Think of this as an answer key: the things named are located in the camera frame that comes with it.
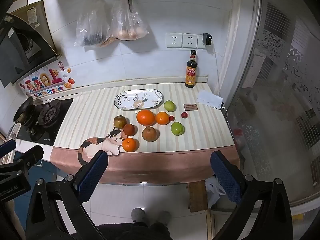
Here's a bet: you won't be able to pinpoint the white cable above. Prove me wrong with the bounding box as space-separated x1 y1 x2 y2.
206 45 228 118

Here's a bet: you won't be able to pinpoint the brown pear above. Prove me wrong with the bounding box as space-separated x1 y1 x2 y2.
142 126 159 142
113 115 127 129

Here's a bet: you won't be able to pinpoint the white paper packet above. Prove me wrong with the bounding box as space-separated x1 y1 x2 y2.
196 90 224 110

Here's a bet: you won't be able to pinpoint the white wall socket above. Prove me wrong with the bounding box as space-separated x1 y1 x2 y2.
182 33 198 49
197 34 208 49
166 32 182 48

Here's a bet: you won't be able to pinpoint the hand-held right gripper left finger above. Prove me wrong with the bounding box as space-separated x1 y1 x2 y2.
25 150 109 240

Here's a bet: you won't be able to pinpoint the medium orange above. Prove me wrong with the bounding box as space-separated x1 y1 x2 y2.
156 112 170 126

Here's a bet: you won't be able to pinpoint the wooden stool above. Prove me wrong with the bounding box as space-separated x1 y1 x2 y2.
186 180 209 213

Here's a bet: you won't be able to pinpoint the striped cat print tablecloth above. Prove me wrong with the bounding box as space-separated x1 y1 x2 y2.
49 82 240 186

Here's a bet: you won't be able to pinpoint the dark soy sauce bottle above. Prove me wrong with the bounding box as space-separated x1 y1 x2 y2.
185 50 198 88

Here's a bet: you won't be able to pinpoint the black gas stove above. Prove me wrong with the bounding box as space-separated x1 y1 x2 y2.
15 97 74 146

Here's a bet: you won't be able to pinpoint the white plastic bag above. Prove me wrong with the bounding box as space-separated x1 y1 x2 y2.
205 176 227 207

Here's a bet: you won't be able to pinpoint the grey slipper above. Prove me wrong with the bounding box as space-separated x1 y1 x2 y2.
131 207 146 222
156 210 171 224

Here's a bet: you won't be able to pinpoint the dark reddish tangerine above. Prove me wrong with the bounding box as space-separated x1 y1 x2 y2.
123 124 137 137

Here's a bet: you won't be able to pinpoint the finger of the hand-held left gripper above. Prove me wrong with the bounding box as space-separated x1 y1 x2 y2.
0 139 17 158
0 145 44 178

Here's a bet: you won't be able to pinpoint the metal fruit bowl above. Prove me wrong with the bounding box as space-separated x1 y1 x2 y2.
114 90 164 111

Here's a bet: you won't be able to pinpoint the dark frying pan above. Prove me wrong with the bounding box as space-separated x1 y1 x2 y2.
12 95 35 123

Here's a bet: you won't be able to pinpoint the black range hood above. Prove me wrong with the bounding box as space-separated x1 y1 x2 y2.
0 0 62 88

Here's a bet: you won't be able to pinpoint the colourful wall sticker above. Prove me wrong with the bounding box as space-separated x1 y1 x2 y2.
20 61 75 98

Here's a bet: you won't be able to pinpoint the bright orange tangerine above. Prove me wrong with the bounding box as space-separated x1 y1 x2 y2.
122 138 139 153

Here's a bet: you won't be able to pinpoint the green apple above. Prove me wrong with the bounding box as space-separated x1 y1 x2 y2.
171 122 185 136

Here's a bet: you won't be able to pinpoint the person's dark trousers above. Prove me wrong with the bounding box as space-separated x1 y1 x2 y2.
96 221 173 240

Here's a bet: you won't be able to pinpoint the clear bag with brown eggs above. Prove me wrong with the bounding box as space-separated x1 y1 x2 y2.
110 0 150 41

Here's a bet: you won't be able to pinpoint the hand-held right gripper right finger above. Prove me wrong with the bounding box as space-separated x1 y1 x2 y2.
210 150 292 240

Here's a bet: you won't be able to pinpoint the patterned frosted glass door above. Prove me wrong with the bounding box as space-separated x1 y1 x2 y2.
220 0 320 205

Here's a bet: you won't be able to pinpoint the clear bag with dark contents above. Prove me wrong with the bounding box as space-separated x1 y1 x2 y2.
74 0 117 48

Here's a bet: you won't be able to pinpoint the large orange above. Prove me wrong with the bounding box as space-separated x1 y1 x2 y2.
136 110 156 127

